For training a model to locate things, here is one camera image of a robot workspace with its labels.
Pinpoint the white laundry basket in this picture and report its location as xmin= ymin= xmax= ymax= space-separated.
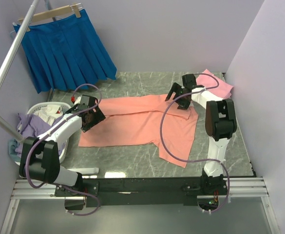
xmin=15 ymin=102 xmax=71 ymax=166

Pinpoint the white garment in basket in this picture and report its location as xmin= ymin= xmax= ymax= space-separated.
xmin=34 ymin=104 xmax=63 ymax=125

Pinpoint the salmon orange t shirt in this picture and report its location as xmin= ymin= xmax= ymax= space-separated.
xmin=78 ymin=95 xmax=199 ymax=168

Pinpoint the wooden clip hanger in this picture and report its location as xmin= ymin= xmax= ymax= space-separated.
xmin=28 ymin=3 xmax=83 ymax=25

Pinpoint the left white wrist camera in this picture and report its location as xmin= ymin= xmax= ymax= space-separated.
xmin=71 ymin=96 xmax=82 ymax=105

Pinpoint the blue grey cloth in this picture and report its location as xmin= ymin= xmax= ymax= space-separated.
xmin=8 ymin=139 xmax=21 ymax=162

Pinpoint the white clothes rack pole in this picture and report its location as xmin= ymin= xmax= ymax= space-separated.
xmin=0 ymin=0 xmax=39 ymax=143

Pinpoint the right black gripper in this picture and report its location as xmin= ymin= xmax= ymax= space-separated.
xmin=166 ymin=83 xmax=191 ymax=111

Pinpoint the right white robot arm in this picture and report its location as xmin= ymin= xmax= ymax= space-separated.
xmin=160 ymin=73 xmax=237 ymax=195

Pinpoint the blue pleated skirt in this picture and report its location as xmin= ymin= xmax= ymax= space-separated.
xmin=21 ymin=9 xmax=117 ymax=93

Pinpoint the lavender shirt in basket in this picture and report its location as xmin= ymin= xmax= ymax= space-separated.
xmin=17 ymin=114 xmax=63 ymax=154

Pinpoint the black base beam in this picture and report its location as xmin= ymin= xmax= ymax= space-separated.
xmin=54 ymin=176 xmax=230 ymax=210

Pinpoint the aluminium rail frame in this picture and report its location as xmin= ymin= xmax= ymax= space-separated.
xmin=1 ymin=176 xmax=280 ymax=234

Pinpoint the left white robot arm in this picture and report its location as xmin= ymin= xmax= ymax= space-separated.
xmin=19 ymin=95 xmax=105 ymax=196

